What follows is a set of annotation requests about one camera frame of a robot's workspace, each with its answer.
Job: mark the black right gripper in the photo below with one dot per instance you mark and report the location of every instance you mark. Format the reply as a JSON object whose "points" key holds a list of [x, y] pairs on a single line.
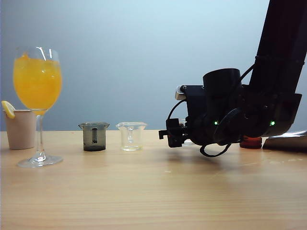
{"points": [[196, 110]]}

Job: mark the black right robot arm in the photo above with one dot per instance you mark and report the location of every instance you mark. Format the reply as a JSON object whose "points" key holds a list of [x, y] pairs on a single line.
{"points": [[278, 48]]}

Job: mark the clear glass measuring cup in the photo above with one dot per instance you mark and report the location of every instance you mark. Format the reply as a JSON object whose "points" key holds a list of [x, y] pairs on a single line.
{"points": [[138, 137]]}

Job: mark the dark grey measuring cup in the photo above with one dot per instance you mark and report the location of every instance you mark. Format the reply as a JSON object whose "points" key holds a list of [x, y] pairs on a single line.
{"points": [[88, 141]]}

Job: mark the amber brown measuring cup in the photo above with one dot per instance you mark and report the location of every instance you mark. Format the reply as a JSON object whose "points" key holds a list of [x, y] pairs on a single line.
{"points": [[250, 143]]}

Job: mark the wine glass with orange juice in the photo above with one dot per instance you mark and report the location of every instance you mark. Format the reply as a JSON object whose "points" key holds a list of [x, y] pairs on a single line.
{"points": [[37, 88]]}

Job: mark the beige paper cup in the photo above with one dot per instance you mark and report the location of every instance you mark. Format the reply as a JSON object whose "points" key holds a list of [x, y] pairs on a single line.
{"points": [[20, 131]]}

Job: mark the silver metallic sheet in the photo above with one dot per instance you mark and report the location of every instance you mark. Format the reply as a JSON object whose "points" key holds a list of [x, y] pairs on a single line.
{"points": [[287, 142]]}

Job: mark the yellow lemon slice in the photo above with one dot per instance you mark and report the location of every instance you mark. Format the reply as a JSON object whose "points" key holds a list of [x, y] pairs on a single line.
{"points": [[8, 109]]}

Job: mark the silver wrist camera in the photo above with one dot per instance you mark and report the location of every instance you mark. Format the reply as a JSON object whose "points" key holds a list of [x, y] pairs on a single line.
{"points": [[180, 93]]}

